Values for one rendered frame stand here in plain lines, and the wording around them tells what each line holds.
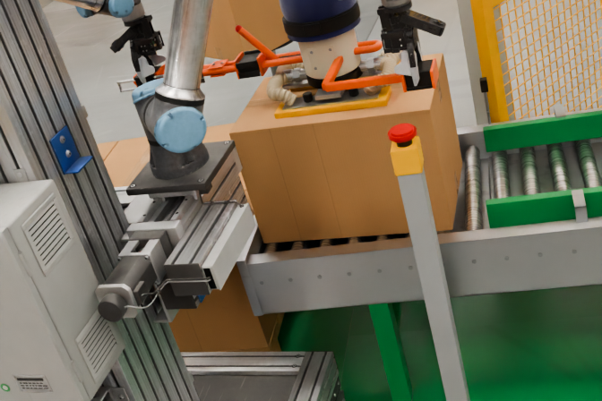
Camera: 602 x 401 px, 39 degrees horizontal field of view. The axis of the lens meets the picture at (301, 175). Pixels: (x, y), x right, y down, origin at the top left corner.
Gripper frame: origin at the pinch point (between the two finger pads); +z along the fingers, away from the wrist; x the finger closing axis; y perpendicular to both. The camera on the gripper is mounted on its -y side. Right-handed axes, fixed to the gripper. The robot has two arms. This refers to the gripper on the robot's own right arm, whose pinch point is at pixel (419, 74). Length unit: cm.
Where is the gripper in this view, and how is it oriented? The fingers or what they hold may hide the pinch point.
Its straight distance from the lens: 223.5
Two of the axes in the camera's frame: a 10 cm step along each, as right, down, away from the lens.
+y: -9.4, 1.0, 3.2
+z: 2.4, 8.5, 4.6
